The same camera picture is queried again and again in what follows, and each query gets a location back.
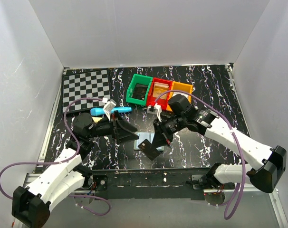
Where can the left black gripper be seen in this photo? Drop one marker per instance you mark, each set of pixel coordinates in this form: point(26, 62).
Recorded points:
point(118, 128)

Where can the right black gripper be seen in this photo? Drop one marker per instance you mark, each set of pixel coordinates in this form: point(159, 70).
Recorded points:
point(162, 132)

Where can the red plastic bin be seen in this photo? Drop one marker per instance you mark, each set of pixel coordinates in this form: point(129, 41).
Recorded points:
point(162, 101)

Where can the green plastic bin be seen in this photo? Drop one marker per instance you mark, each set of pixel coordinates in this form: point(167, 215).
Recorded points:
point(145, 80)

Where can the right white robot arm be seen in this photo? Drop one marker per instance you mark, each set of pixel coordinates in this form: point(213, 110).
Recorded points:
point(264, 164)

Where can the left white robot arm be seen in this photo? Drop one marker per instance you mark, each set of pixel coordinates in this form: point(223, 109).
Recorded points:
point(32, 205)

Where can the black card in green bin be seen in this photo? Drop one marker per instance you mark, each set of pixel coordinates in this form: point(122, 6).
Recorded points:
point(139, 91)

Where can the orange card in red bin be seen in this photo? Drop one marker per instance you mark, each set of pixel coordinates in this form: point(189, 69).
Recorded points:
point(159, 88)

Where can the cream plastic crayon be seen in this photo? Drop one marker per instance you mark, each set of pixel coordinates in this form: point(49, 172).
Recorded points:
point(96, 119)

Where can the blue plastic crayon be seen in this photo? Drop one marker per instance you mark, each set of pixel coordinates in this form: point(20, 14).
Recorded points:
point(100, 111)

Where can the checkered chessboard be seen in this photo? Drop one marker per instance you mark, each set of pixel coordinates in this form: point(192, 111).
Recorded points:
point(79, 86)

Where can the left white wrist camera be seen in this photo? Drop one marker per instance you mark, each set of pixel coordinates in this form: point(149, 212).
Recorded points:
point(108, 107)

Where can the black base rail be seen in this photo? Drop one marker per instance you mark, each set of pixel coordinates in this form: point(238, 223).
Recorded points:
point(171, 183)

